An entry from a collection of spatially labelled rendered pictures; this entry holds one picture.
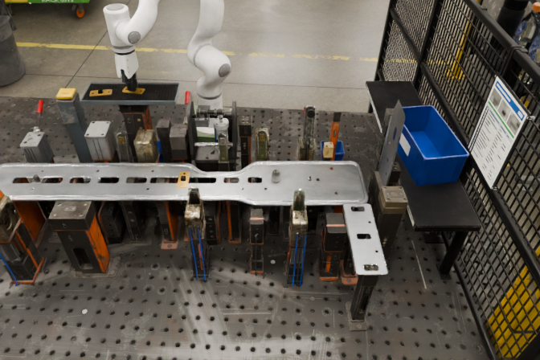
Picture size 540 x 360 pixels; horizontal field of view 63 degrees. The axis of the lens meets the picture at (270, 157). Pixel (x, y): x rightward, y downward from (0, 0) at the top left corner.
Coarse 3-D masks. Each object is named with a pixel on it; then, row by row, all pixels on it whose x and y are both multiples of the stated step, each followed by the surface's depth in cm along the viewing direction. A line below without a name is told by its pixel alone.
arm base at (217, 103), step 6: (198, 96) 207; (222, 96) 212; (198, 102) 210; (204, 102) 207; (210, 102) 207; (216, 102) 208; (222, 102) 213; (222, 108) 216; (210, 120) 214; (210, 126) 217; (204, 132) 215; (210, 132) 216
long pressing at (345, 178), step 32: (32, 192) 156; (64, 192) 157; (96, 192) 157; (128, 192) 157; (160, 192) 157; (224, 192) 158; (256, 192) 158; (288, 192) 159; (320, 192) 159; (352, 192) 159
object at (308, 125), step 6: (306, 108) 161; (312, 108) 162; (306, 114) 162; (312, 114) 159; (306, 120) 164; (312, 120) 165; (306, 126) 165; (312, 126) 165; (306, 132) 167; (312, 132) 166; (312, 138) 168; (312, 144) 169
